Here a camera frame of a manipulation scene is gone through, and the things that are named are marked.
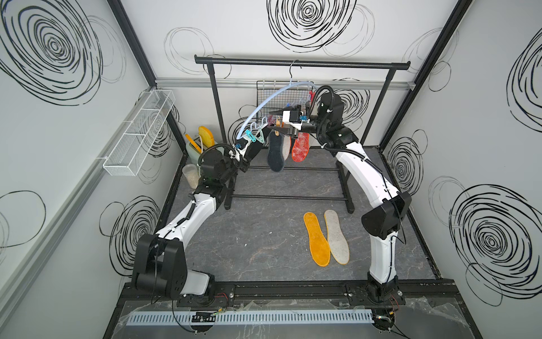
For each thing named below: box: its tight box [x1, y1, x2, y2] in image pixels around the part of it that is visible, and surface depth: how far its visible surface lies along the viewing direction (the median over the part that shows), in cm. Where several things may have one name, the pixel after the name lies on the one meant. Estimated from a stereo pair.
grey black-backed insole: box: [267, 129, 285, 172], surface depth 85 cm
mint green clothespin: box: [255, 128, 265, 144], surface depth 71 cm
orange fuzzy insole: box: [303, 211, 331, 267], surface depth 86 cm
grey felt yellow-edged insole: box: [323, 209, 351, 265], surface depth 88 cm
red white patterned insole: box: [292, 132, 310, 163], surface depth 93 cm
